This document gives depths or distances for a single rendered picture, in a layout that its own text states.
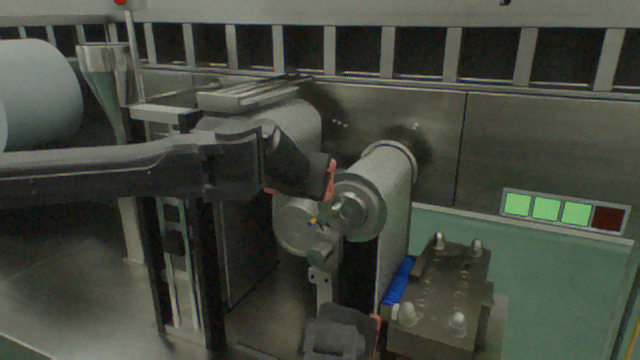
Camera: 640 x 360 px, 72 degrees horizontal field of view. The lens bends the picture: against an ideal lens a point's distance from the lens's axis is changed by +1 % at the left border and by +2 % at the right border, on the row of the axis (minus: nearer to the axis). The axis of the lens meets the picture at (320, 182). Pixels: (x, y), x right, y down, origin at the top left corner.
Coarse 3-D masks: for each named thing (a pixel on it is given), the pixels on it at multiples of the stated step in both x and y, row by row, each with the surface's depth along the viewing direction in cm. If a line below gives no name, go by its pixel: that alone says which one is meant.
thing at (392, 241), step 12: (408, 204) 105; (396, 216) 95; (384, 228) 87; (396, 228) 97; (384, 240) 88; (396, 240) 99; (384, 252) 90; (396, 252) 101; (384, 264) 91; (396, 264) 103; (384, 276) 93; (384, 288) 95
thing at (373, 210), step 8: (336, 184) 84; (344, 184) 83; (352, 184) 82; (336, 192) 84; (352, 192) 83; (360, 192) 82; (368, 192) 81; (328, 200) 85; (368, 200) 82; (328, 208) 86; (368, 208) 82; (376, 208) 82; (328, 216) 87; (368, 216) 83; (376, 216) 82; (336, 224) 87; (368, 224) 83; (344, 232) 86; (352, 232) 86; (360, 232) 85; (368, 232) 84
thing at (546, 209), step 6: (540, 198) 100; (540, 204) 100; (546, 204) 100; (552, 204) 99; (558, 204) 99; (534, 210) 101; (540, 210) 101; (546, 210) 100; (552, 210) 100; (534, 216) 102; (540, 216) 101; (546, 216) 101; (552, 216) 100
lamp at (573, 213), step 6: (570, 204) 98; (576, 204) 97; (582, 204) 97; (564, 210) 99; (570, 210) 98; (576, 210) 98; (582, 210) 97; (588, 210) 97; (564, 216) 99; (570, 216) 99; (576, 216) 98; (582, 216) 98; (588, 216) 97; (570, 222) 99; (576, 222) 99; (582, 222) 98
